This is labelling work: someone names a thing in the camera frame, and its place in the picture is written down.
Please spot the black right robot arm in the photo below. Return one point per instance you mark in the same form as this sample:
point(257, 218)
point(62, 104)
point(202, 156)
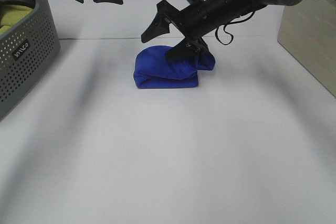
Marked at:
point(224, 12)

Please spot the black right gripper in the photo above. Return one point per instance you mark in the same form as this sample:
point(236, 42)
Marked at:
point(188, 21)

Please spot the beige storage box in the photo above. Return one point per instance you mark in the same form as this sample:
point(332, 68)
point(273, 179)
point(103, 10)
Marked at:
point(307, 32)

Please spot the grey perforated plastic basket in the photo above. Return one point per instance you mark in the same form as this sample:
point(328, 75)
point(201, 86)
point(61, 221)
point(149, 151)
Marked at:
point(27, 51)

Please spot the blue microfibre towel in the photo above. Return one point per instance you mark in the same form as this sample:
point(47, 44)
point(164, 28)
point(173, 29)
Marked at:
point(153, 71)

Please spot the yellow-green towel in basket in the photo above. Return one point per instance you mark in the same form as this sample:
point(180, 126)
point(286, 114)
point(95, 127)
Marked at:
point(11, 15)

